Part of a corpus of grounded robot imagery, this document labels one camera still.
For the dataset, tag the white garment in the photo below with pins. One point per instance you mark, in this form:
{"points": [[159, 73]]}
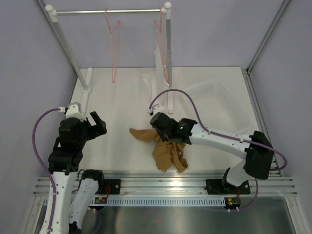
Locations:
{"points": [[154, 82]]}

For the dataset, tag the aluminium rail with cable duct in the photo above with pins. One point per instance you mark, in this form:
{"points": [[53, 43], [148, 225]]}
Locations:
{"points": [[198, 188]]}

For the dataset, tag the left aluminium frame post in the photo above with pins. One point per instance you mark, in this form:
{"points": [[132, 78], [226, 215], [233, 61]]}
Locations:
{"points": [[51, 15]]}

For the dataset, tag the aluminium frame post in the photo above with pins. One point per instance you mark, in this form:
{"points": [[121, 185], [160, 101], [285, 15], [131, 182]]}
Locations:
{"points": [[51, 15], [268, 34]]}

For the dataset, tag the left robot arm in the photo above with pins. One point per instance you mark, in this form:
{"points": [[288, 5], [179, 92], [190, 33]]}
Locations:
{"points": [[65, 214]]}

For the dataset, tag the pink wire hanger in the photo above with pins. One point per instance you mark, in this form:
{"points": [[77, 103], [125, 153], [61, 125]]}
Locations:
{"points": [[115, 42], [160, 50]]}

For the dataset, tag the white plastic basket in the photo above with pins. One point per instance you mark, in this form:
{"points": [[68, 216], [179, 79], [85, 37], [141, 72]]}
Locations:
{"points": [[218, 108]]}

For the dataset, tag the brown tank top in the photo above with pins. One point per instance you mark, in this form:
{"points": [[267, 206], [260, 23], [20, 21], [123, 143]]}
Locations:
{"points": [[165, 154]]}

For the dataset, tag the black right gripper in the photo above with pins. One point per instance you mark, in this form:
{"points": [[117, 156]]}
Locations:
{"points": [[164, 138]]}

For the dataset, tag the white clothes rack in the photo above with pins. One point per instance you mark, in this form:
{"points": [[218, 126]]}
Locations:
{"points": [[89, 38]]}

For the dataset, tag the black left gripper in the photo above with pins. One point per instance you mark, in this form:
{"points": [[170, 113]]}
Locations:
{"points": [[96, 130]]}

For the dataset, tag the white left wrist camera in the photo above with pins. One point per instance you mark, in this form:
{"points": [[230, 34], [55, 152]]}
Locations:
{"points": [[73, 110]]}

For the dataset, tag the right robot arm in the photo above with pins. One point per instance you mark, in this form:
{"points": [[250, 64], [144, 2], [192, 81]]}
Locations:
{"points": [[254, 150]]}

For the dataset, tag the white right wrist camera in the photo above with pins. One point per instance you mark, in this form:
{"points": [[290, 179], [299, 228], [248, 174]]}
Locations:
{"points": [[155, 109]]}

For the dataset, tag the right aluminium frame post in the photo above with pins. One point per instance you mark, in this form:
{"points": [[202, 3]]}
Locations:
{"points": [[268, 34]]}

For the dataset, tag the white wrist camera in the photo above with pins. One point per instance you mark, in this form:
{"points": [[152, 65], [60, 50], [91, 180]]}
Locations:
{"points": [[73, 110], [155, 109]]}

